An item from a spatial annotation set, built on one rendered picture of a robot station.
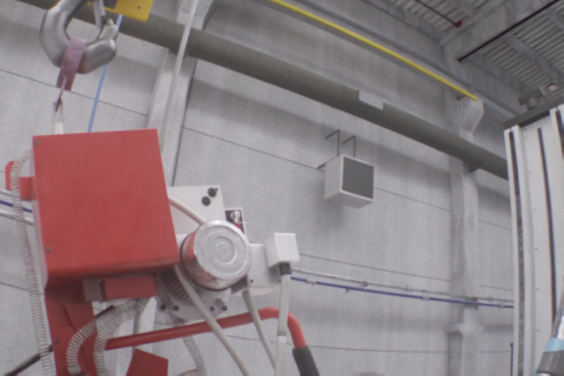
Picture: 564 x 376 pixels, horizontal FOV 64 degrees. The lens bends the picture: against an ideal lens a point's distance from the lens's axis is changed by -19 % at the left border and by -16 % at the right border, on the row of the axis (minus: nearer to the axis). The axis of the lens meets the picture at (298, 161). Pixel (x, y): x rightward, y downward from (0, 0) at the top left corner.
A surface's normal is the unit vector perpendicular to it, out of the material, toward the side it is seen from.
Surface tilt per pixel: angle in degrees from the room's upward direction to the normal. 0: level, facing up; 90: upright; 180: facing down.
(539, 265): 90
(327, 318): 90
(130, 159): 90
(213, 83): 90
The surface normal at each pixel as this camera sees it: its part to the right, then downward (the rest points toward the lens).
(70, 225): 0.50, -0.33
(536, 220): -0.82, -0.29
